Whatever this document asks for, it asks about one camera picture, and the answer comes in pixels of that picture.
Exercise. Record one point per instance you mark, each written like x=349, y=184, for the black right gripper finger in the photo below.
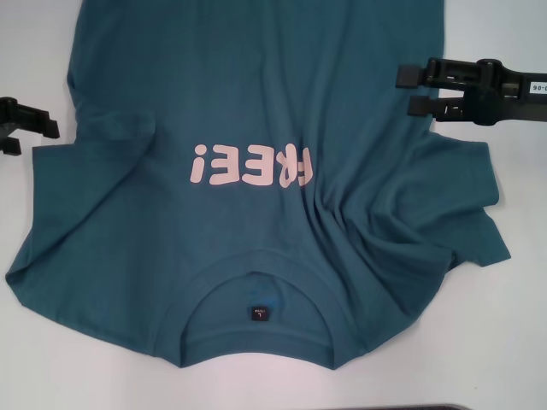
x=419, y=106
x=409, y=75

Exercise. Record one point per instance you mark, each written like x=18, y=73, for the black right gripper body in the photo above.
x=504, y=96

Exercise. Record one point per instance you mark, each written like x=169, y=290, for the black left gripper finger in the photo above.
x=47, y=126
x=10, y=146

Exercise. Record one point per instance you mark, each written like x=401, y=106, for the teal blue printed t-shirt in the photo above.
x=265, y=98

